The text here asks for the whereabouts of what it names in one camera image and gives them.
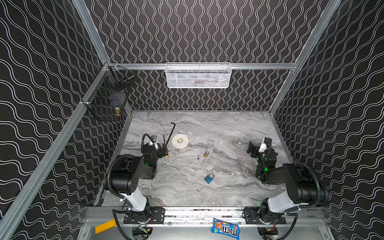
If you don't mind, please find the blue padlock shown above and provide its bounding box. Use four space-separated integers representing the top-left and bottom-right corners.
204 173 215 184

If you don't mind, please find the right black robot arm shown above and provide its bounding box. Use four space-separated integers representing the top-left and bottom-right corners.
243 138 329 240

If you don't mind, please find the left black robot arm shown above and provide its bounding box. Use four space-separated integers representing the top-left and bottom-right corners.
103 134 169 240

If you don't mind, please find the black hex key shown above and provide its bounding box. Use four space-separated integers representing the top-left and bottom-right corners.
166 122 176 145

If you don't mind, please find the white tape roll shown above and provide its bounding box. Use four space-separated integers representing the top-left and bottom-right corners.
172 134 189 149

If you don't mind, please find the brass item in black basket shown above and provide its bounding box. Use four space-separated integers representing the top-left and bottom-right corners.
115 108 121 117

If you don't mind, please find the white mesh basket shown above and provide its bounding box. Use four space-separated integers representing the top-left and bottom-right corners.
165 62 232 89

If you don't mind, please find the M&M's candy bag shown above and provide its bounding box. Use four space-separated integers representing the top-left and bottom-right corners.
212 218 240 240

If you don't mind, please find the yellow block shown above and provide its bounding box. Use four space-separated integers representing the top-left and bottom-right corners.
95 220 117 234

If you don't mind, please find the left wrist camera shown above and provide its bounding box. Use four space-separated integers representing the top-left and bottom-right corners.
149 136 158 149

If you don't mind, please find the black wire basket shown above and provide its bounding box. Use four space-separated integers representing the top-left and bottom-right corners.
86 65 136 122

